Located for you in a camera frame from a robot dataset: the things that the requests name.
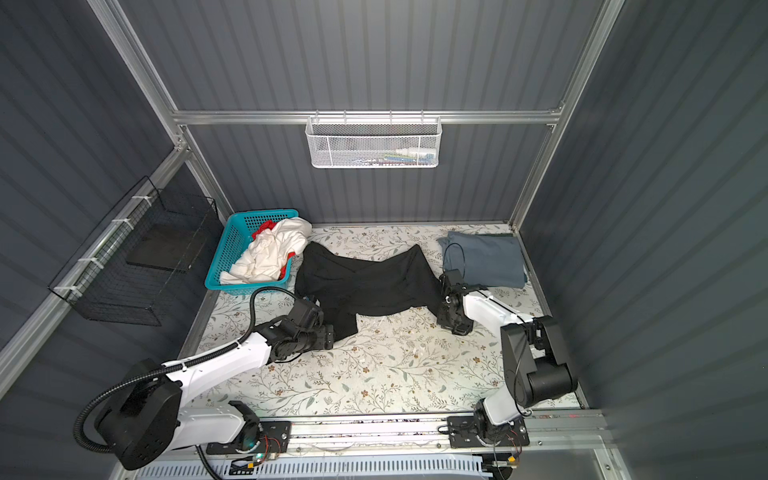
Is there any black wire mesh basket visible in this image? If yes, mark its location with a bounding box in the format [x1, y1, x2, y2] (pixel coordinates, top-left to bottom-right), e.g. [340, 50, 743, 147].
[48, 182, 223, 327]

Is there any floral patterned table mat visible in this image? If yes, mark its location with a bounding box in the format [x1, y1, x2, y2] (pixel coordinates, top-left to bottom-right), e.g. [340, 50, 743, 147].
[189, 224, 512, 417]

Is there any black t shirt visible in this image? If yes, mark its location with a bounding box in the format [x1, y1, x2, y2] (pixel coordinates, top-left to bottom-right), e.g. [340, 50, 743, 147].
[295, 242, 443, 341]

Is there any white t shirt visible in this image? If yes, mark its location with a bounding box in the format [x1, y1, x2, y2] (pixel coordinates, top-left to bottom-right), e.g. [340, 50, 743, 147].
[219, 217, 312, 285]

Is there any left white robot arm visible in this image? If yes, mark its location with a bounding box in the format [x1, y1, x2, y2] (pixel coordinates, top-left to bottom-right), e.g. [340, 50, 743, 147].
[74, 297, 335, 471]

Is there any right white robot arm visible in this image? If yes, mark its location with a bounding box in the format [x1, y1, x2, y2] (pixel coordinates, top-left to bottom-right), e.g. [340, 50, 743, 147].
[437, 270, 578, 448]

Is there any white wire mesh basket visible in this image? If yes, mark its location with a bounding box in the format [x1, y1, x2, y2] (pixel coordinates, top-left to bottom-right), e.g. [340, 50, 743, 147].
[305, 113, 443, 169]

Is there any white perforated cable tray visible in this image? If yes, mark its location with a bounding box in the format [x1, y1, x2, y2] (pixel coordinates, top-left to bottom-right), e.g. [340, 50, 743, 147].
[134, 454, 493, 480]

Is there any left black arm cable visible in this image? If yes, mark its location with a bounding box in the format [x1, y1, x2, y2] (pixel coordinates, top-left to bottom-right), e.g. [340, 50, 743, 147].
[73, 286, 298, 480]

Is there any teal plastic laundry basket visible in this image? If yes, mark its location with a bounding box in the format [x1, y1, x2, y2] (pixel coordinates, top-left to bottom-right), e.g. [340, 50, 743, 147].
[205, 209, 299, 296]

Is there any folded blue-grey t shirt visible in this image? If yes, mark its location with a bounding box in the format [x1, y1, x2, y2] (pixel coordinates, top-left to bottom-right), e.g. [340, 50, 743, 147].
[437, 231, 527, 289]

